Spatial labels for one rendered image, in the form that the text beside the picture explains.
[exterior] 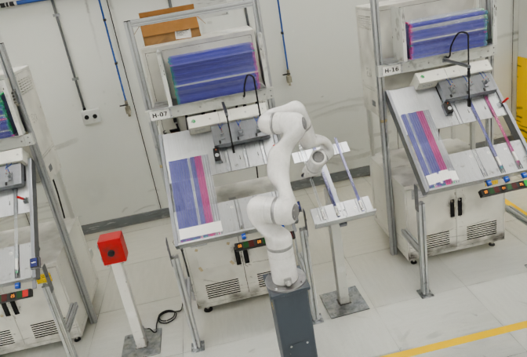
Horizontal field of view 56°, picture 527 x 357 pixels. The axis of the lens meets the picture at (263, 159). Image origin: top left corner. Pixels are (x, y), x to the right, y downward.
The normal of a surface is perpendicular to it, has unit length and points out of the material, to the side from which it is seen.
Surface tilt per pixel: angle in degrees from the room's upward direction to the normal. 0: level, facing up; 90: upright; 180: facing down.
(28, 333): 90
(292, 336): 90
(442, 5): 90
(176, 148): 45
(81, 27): 90
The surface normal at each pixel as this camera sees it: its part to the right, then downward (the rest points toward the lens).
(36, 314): 0.16, 0.33
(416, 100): -0.01, -0.44
